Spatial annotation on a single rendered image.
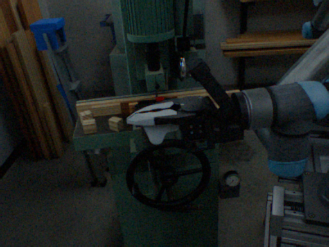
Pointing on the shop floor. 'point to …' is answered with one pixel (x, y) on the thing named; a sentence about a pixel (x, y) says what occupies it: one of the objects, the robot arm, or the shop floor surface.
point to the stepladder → (67, 83)
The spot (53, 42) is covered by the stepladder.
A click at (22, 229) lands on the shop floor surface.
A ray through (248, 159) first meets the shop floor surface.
